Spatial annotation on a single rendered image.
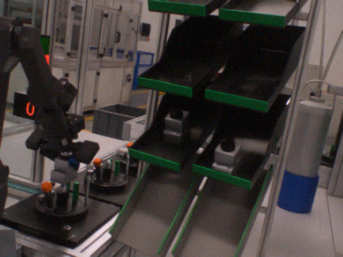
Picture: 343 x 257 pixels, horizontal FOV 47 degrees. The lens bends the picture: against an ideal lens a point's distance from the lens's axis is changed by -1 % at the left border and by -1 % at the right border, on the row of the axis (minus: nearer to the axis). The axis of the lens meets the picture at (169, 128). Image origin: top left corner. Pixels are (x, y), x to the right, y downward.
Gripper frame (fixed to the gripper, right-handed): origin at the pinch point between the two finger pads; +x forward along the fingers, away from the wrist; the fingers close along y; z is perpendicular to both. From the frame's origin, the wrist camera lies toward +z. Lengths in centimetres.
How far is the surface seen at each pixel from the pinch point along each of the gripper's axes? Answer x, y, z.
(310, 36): -31, -53, 24
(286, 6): -36, -47, 26
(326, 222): 61, -73, 43
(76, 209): 9.8, -5.0, -8.0
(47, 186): -1.2, -0.8, -9.9
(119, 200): 20.5, -9.7, 4.2
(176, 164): -13.2, -32.1, -3.4
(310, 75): 408, -66, 602
